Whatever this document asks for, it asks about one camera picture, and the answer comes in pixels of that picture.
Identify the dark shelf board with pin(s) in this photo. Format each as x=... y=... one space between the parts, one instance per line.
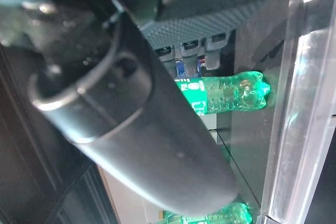
x=302 y=103

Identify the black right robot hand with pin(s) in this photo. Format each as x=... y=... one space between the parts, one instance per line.
x=118 y=103

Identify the green Sprite bottle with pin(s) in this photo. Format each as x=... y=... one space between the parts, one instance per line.
x=210 y=214
x=231 y=93

